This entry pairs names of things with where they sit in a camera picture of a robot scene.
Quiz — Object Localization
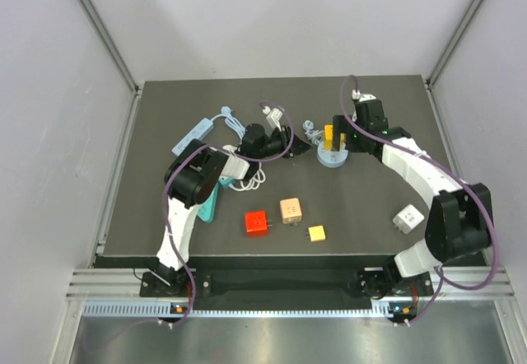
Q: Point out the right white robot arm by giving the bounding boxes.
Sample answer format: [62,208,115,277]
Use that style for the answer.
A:
[332,92,497,295]

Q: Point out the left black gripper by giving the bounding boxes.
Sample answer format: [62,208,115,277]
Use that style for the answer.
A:
[254,124,313,160]

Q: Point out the light blue power strip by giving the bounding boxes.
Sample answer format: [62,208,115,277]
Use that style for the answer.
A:
[171,118,213,156]

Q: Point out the red plug adapter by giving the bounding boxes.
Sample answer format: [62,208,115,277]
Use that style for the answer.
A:
[245,210,271,238]

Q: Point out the teal triangular power strip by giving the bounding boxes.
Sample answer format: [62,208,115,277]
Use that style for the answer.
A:
[198,183,219,223]

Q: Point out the purple cable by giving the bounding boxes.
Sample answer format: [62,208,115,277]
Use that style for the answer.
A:
[161,100,296,328]
[339,74,501,328]

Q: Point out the yellow cube socket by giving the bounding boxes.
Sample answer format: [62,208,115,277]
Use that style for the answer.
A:
[324,124,333,151]

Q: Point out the blue cable with plug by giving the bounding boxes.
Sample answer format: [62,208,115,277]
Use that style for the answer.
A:
[301,119,350,170]

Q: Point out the light blue power cable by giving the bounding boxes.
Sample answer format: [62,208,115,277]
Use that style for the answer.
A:
[212,106,252,138]

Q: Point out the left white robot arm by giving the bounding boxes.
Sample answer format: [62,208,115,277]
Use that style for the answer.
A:
[148,124,313,296]

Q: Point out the teal rectangular power strip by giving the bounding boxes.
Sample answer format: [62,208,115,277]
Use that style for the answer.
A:
[218,176,235,189]

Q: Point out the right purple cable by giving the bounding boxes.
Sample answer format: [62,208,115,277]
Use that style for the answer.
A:
[339,74,501,328]

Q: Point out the grey slotted cable duct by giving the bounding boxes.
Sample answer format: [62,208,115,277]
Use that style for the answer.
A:
[83,301,394,319]

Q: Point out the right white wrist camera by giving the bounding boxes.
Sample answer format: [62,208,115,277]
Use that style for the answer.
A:
[351,90,376,105]

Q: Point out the white cube plug adapter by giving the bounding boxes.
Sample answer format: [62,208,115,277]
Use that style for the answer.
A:
[392,204,425,235]

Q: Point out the orange plug adapter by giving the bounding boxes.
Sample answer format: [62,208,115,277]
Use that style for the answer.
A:
[307,226,326,243]

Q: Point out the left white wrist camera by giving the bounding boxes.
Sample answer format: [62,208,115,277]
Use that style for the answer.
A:
[262,105,283,129]

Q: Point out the orange cube socket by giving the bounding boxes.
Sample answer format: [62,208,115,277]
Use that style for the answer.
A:
[279,198,302,226]

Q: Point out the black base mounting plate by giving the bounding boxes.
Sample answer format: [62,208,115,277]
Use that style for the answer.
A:
[139,267,436,299]

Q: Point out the white coiled power cable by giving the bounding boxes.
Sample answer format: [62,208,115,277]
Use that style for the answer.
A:
[222,143,268,193]

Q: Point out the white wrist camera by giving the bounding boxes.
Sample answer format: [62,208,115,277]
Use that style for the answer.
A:
[351,90,376,105]
[262,105,283,129]

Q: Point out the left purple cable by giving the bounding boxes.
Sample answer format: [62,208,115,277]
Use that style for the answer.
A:
[161,100,296,328]

